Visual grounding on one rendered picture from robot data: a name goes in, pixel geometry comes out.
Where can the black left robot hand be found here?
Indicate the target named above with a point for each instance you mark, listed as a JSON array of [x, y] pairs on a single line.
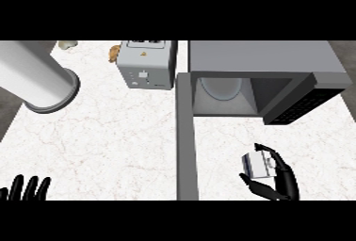
[[30, 190]]

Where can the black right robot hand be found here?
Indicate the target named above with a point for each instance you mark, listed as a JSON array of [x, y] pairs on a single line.
[[286, 182]]

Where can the grey microwave door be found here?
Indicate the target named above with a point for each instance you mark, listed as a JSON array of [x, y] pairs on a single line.
[[187, 138]]

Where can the grey microwave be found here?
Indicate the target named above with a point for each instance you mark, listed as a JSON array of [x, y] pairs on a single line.
[[267, 78]]

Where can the white paper towel roll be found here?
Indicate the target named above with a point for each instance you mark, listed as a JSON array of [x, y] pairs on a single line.
[[35, 77]]

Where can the silver toaster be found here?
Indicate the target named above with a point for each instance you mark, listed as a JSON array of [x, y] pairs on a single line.
[[147, 66]]

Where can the small cream object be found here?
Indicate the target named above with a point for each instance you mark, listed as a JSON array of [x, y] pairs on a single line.
[[67, 44]]

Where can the brown bread piece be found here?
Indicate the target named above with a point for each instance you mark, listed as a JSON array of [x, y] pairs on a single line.
[[114, 53]]

